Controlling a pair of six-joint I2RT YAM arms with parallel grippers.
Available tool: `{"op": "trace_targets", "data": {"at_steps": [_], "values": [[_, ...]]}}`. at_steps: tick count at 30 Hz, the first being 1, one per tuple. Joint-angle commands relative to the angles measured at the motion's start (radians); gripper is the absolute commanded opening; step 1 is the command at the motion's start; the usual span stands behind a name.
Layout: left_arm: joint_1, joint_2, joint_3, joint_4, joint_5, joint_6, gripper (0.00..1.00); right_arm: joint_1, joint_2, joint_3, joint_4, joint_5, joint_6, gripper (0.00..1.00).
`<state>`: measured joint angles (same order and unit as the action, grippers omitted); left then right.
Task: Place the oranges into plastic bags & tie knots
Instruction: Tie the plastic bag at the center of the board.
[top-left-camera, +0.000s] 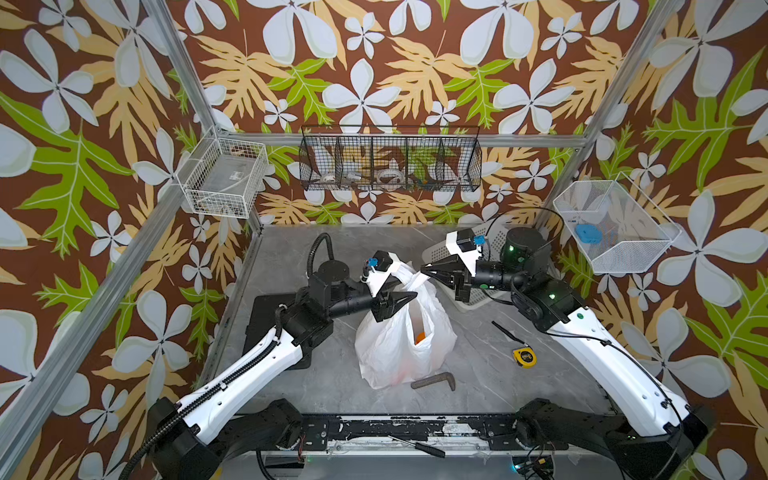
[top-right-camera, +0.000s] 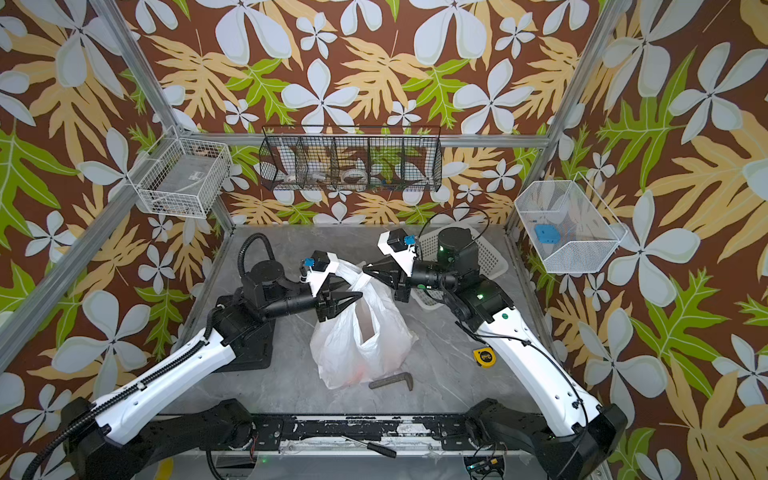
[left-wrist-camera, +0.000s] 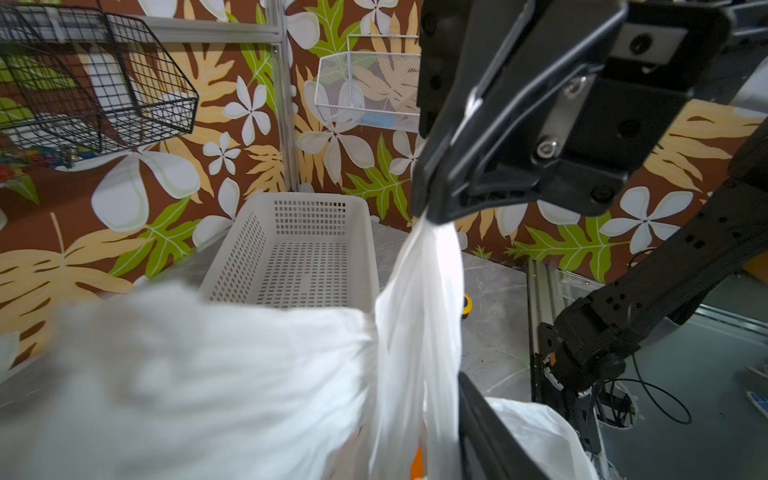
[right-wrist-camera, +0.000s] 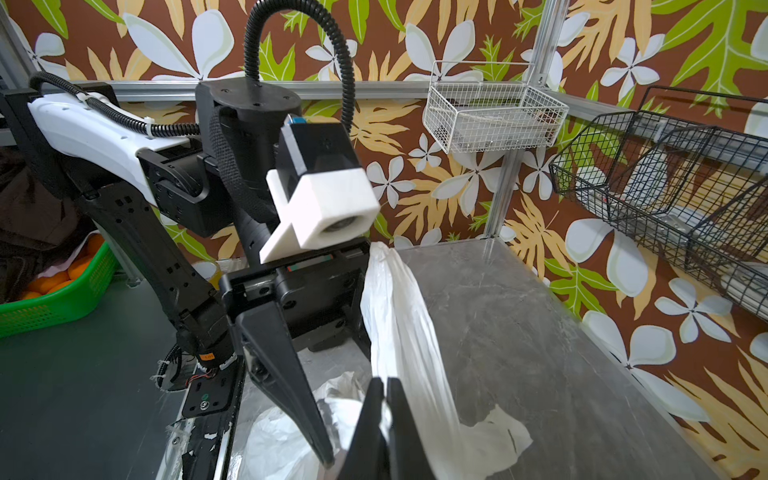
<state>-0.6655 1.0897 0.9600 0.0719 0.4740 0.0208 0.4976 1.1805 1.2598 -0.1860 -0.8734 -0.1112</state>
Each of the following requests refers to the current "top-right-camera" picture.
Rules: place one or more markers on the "white wire basket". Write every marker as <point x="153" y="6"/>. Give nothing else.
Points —
<point x="181" y="175"/>
<point x="590" y="230"/>

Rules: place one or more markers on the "black tool case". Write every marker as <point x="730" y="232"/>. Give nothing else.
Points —
<point x="250" y="339"/>

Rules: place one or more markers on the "black screwdriver on rail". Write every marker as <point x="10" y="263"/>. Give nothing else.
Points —
<point x="375" y="447"/>

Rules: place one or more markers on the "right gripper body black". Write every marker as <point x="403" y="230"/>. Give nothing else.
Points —
<point x="406" y="288"/>

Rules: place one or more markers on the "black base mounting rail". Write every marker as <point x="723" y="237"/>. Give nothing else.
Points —
<point x="407" y="433"/>

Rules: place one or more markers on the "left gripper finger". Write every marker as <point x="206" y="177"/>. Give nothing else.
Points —
<point x="337" y="286"/>
<point x="343" y="300"/>

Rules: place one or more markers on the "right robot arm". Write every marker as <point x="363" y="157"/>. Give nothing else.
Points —
<point x="573" y="433"/>

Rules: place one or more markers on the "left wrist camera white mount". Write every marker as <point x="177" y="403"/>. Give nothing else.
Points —
<point x="315" y="270"/>

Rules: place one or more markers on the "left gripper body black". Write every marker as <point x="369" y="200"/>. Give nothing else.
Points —
<point x="326" y="306"/>

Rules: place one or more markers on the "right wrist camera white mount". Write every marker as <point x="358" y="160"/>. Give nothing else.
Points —
<point x="401" y="247"/>

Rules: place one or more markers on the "blue object in basket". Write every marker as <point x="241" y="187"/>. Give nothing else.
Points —
<point x="547" y="234"/>

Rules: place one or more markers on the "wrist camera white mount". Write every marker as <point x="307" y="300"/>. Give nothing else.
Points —
<point x="401" y="247"/>
<point x="315" y="270"/>

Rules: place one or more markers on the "brown L-shaped metal piece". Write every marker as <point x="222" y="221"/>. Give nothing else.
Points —
<point x="405" y="377"/>

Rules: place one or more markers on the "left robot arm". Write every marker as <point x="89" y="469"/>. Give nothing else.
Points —
<point x="118" y="435"/>

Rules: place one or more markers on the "black wire basket centre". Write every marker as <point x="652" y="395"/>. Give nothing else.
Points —
<point x="350" y="157"/>

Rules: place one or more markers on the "white plastic bag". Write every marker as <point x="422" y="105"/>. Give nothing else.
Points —
<point x="367" y="341"/>

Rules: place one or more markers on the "white plastic perforated basket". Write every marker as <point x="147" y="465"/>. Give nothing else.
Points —
<point x="488" y="260"/>

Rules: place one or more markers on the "yellow tape measure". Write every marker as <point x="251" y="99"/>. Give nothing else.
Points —
<point x="485" y="357"/>

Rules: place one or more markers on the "white wire basket right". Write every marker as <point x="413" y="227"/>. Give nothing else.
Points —
<point x="590" y="230"/>

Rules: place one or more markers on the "white wire basket left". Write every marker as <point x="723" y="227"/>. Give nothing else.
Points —
<point x="181" y="175"/>

